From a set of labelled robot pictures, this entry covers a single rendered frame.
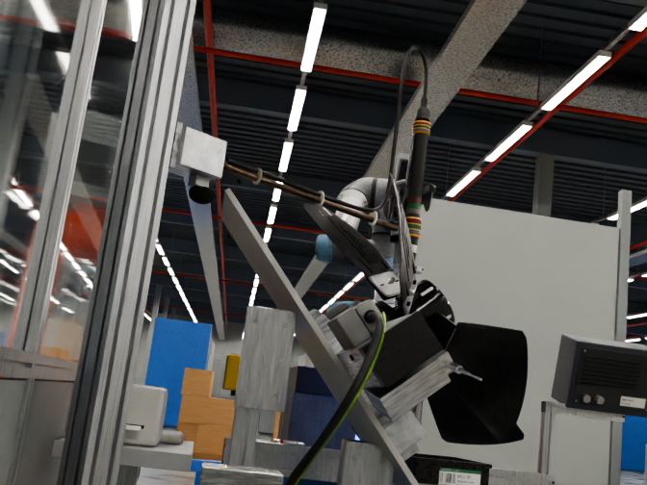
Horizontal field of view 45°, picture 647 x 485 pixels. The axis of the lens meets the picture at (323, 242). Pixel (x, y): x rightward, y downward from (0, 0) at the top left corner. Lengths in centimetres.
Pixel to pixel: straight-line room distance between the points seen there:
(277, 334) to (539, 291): 248
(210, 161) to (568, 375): 129
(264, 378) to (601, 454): 266
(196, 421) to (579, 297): 770
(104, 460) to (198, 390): 966
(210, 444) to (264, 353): 943
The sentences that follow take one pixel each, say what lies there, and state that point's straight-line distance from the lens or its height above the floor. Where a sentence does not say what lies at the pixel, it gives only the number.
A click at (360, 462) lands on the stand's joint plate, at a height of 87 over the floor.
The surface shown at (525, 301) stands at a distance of 388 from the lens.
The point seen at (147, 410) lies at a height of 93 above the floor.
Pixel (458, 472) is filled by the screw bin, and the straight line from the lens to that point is 198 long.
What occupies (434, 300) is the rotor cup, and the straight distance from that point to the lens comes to 168.
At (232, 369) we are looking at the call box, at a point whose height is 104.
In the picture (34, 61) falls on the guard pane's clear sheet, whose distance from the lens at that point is 115.
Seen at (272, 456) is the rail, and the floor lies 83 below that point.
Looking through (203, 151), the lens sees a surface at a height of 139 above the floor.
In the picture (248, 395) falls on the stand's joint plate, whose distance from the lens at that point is 157.
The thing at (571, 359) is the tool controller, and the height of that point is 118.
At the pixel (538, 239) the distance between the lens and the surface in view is 396.
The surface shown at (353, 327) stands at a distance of 136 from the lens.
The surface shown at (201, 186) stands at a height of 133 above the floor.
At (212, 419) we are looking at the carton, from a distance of 1098.
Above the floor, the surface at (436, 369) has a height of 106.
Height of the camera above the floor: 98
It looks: 12 degrees up
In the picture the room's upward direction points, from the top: 7 degrees clockwise
